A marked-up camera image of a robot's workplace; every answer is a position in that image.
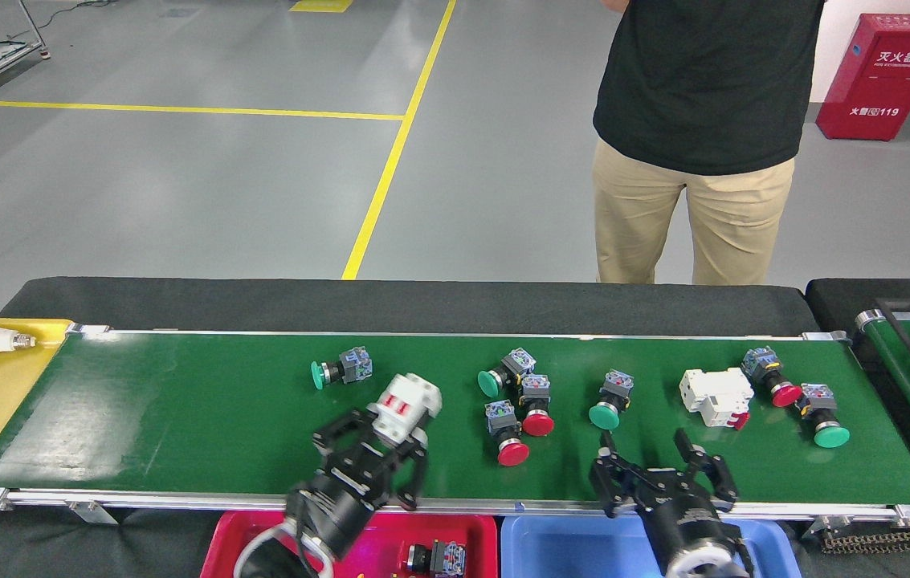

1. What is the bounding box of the silver conveyor bracket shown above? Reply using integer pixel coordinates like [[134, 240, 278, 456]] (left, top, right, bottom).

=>
[[65, 500, 120, 527]]

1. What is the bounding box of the blue plastic tray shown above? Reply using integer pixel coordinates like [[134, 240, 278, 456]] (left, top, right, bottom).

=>
[[500, 514, 802, 578]]

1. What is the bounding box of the white circuit breaker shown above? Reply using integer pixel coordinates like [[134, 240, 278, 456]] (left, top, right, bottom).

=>
[[679, 367, 755, 431], [366, 373, 443, 447]]

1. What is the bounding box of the conveyor drive chain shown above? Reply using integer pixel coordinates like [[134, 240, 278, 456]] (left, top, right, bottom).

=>
[[804, 514, 910, 555]]

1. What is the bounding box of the red fire extinguisher cabinet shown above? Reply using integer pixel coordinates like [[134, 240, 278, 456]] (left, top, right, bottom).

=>
[[814, 12, 910, 142]]

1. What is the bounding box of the person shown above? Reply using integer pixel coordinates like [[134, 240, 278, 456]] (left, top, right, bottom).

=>
[[593, 0, 826, 286]]

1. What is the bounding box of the red push button switch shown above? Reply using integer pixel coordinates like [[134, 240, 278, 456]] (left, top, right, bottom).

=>
[[519, 374, 556, 438], [406, 539, 467, 577], [741, 346, 803, 408], [484, 400, 530, 467]]

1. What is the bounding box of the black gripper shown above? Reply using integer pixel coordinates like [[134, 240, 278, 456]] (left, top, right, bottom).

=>
[[590, 428, 739, 563], [284, 408, 430, 563]]

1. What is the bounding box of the long green conveyor belt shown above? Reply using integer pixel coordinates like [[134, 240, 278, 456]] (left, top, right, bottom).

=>
[[0, 325, 910, 527]]

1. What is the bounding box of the black guide frame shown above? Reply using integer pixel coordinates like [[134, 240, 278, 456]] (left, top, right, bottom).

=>
[[876, 299, 910, 360]]

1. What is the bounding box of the red plastic tray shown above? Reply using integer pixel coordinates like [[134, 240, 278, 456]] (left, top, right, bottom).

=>
[[199, 511, 498, 578]]

